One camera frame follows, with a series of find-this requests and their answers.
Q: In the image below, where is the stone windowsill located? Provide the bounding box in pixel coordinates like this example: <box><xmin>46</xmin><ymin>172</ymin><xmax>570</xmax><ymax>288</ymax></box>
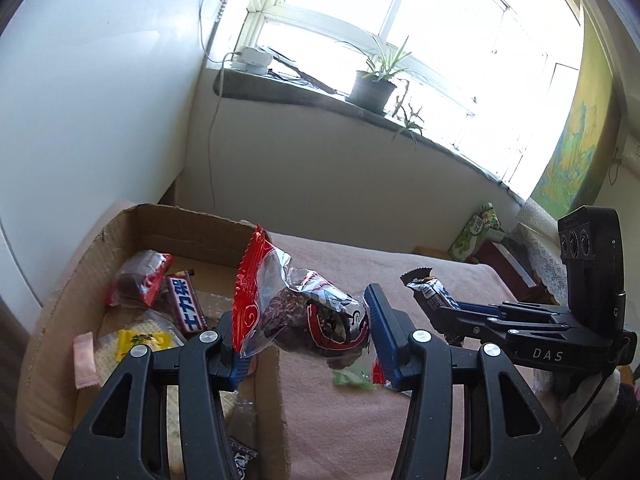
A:
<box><xmin>212</xmin><ymin>67</ymin><xmax>526</xmax><ymax>201</ymax></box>

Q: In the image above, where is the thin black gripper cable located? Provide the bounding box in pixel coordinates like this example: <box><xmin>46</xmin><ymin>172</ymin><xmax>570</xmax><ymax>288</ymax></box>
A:
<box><xmin>560</xmin><ymin>372</ymin><xmax>608</xmax><ymax>441</ymax></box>

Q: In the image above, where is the white lace cloth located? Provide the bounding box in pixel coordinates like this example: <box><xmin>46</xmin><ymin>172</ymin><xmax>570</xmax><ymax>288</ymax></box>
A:
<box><xmin>515</xmin><ymin>199</ymin><xmax>571</xmax><ymax>301</ymax></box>

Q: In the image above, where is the green candy wrapper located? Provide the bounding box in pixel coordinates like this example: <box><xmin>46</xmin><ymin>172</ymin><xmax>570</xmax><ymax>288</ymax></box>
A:
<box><xmin>332</xmin><ymin>362</ymin><xmax>378</xmax><ymax>392</ymax></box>

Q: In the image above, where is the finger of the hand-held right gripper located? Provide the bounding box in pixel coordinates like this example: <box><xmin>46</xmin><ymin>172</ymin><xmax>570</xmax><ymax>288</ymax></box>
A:
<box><xmin>432</xmin><ymin>307</ymin><xmax>571</xmax><ymax>347</ymax></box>
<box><xmin>440</xmin><ymin>300</ymin><xmax>573</xmax><ymax>322</ymax></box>

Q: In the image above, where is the green printed box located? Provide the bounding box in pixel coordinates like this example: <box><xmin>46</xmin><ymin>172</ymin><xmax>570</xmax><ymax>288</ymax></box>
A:
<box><xmin>447</xmin><ymin>202</ymin><xmax>506</xmax><ymax>263</ymax></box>

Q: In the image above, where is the potted spider plant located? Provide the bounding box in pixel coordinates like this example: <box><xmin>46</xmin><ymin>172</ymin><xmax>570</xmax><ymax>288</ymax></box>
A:
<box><xmin>335</xmin><ymin>30</ymin><xmax>426</xmax><ymax>148</ymax></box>

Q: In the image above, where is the white power adapter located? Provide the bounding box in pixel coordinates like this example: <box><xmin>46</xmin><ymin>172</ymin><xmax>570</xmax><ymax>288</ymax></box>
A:
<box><xmin>230</xmin><ymin>46</ymin><xmax>273</xmax><ymax>75</ymax></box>

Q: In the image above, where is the yellow snack packet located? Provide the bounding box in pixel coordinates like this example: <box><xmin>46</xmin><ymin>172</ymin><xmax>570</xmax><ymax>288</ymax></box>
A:
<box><xmin>114</xmin><ymin>329</ymin><xmax>173</xmax><ymax>363</ymax></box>

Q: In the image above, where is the black windowsill cable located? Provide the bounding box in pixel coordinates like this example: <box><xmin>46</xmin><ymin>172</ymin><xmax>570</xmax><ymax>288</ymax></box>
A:
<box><xmin>267</xmin><ymin>50</ymin><xmax>346</xmax><ymax>96</ymax></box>

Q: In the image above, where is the large red clear snack packet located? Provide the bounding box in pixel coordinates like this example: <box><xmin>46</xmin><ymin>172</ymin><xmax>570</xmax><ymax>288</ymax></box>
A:
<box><xmin>231</xmin><ymin>225</ymin><xmax>373</xmax><ymax>371</ymax></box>

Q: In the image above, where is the black chocolate bar blue label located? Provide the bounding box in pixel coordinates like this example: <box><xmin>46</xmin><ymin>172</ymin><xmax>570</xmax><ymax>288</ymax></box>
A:
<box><xmin>165</xmin><ymin>269</ymin><xmax>208</xmax><ymax>338</ymax></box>
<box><xmin>400</xmin><ymin>266</ymin><xmax>463</xmax><ymax>326</ymax></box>

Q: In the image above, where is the black snack packet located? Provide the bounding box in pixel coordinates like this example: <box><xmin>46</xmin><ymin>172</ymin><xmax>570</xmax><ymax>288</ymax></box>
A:
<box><xmin>227</xmin><ymin>437</ymin><xmax>261</xmax><ymax>480</ymax></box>

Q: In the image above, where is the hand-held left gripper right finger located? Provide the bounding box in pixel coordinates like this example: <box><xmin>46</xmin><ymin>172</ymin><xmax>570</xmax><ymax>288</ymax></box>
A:
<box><xmin>363</xmin><ymin>283</ymin><xmax>576</xmax><ymax>480</ymax></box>

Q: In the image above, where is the person's right forearm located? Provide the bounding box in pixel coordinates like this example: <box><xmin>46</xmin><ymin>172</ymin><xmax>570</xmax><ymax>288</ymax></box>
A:
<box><xmin>560</xmin><ymin>365</ymin><xmax>640</xmax><ymax>480</ymax></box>

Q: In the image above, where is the white wardrobe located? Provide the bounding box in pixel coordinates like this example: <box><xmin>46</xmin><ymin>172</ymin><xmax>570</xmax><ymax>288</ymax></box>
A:
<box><xmin>0</xmin><ymin>0</ymin><xmax>223</xmax><ymax>311</ymax></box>

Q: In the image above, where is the small red clear snack packet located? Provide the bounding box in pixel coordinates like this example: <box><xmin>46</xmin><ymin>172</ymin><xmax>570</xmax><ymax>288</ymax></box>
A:
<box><xmin>105</xmin><ymin>250</ymin><xmax>173</xmax><ymax>308</ymax></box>

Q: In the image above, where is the pink snack packet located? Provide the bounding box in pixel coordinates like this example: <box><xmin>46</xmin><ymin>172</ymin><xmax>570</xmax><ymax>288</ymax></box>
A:
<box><xmin>72</xmin><ymin>332</ymin><xmax>101</xmax><ymax>390</ymax></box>

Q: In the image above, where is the cardboard box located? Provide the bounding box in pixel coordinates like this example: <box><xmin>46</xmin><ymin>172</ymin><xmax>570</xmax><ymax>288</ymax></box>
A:
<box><xmin>15</xmin><ymin>203</ymin><xmax>291</xmax><ymax>480</ymax></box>

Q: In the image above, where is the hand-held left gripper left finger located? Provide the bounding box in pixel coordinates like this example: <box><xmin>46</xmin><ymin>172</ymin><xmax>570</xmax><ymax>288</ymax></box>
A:
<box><xmin>52</xmin><ymin>310</ymin><xmax>258</xmax><ymax>480</ymax></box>

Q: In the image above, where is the beige cracker pack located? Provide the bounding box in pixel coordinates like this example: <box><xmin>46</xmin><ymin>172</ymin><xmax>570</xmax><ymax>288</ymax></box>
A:
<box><xmin>95</xmin><ymin>307</ymin><xmax>241</xmax><ymax>466</ymax></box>

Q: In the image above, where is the yellow green wall poster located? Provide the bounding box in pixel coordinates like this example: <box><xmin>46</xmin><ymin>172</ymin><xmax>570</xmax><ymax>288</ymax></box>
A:
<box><xmin>527</xmin><ymin>10</ymin><xmax>618</xmax><ymax>216</ymax></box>

